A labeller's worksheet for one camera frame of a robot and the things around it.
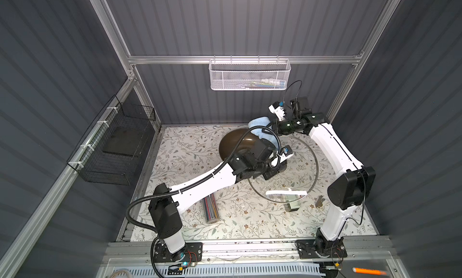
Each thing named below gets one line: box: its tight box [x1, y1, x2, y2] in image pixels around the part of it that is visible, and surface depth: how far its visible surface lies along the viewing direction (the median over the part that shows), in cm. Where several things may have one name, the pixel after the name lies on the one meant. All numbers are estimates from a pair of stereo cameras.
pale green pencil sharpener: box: [283, 196, 301, 213], surface depth 82 cm
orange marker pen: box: [352, 267, 389, 276], surface depth 71 cm
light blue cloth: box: [248, 116, 279, 151], surface depth 81 cm
